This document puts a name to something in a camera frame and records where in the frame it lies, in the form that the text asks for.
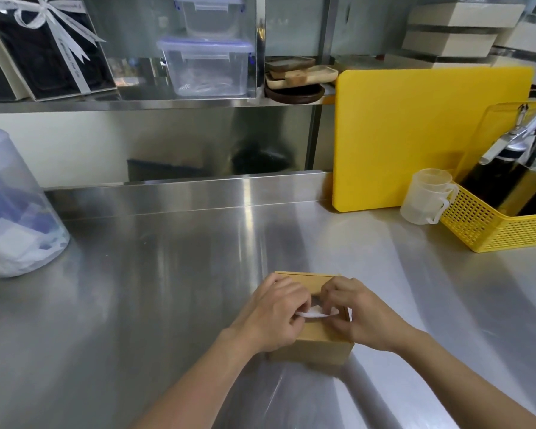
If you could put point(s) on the person's left hand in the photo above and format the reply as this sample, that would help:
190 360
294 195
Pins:
268 314

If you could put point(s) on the stack of wooden dishes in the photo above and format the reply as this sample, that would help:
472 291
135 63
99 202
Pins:
295 73

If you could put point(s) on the stainless steel shelf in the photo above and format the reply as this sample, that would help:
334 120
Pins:
161 104

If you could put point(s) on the large translucent plastic container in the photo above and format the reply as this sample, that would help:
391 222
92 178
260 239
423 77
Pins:
13 209

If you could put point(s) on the dark round wooden plate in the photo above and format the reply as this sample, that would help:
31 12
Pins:
295 94

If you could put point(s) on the black gift box white ribbon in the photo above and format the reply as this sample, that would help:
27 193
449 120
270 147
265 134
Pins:
40 44

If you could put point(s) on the person's right forearm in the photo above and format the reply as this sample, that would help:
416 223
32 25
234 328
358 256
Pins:
464 379

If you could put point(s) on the person's right hand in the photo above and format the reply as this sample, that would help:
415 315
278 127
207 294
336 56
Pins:
362 317

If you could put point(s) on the clear plastic measuring cup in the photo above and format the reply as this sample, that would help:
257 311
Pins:
424 196

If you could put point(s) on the white tissue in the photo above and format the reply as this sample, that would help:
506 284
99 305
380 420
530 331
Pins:
315 313

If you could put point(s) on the wooden tissue box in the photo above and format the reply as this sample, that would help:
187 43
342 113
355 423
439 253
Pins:
315 341

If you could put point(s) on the cream flat box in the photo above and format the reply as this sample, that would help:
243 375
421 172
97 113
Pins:
449 42
464 15

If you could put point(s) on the dark bottle with metal spout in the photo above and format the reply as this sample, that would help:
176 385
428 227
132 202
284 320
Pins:
496 178

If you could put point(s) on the clear food container blue lid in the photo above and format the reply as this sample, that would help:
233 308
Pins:
210 15
207 66

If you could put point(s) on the yellow cutting board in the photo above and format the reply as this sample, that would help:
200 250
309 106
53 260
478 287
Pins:
422 138

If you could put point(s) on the yellow plastic basket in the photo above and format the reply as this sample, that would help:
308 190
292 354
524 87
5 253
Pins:
496 218

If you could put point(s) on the person's left thumb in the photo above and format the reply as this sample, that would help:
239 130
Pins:
304 295

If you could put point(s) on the person's right thumb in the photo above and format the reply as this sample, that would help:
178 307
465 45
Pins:
328 295

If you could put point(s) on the person's left forearm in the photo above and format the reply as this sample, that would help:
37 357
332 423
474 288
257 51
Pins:
187 384

